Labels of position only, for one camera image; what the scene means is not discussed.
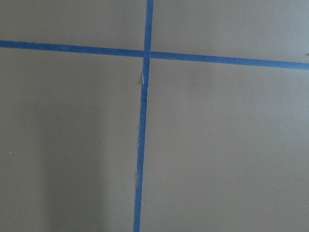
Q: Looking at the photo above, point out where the brown paper table cover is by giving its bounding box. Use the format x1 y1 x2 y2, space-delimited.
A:
0 0 309 232

